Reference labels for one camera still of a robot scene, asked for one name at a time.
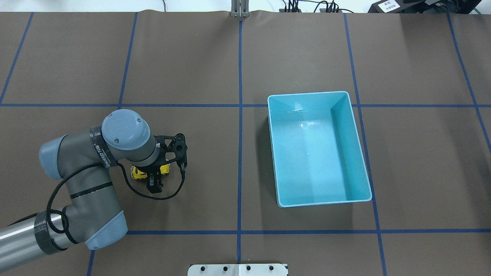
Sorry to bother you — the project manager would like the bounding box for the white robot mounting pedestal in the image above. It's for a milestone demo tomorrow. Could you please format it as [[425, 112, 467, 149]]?
[[187, 263, 289, 276]]

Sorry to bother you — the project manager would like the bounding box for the yellow beetle toy car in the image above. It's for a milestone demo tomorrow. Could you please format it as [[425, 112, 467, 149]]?
[[130, 164, 170, 180]]

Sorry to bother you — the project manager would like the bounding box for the light blue plastic bin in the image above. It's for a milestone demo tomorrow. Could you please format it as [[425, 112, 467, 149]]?
[[267, 91, 373, 208]]

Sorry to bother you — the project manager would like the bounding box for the black box with label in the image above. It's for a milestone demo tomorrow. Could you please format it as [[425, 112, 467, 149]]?
[[367, 0, 405, 14]]

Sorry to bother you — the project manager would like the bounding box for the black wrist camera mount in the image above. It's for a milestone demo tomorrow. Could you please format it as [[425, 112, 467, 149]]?
[[154, 133, 188, 166]]

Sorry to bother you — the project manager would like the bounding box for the black power strip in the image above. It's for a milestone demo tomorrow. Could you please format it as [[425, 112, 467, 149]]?
[[278, 0, 345, 13]]

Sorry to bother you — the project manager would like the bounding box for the aluminium frame post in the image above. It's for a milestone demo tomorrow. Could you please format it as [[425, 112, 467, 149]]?
[[231, 0, 250, 18]]

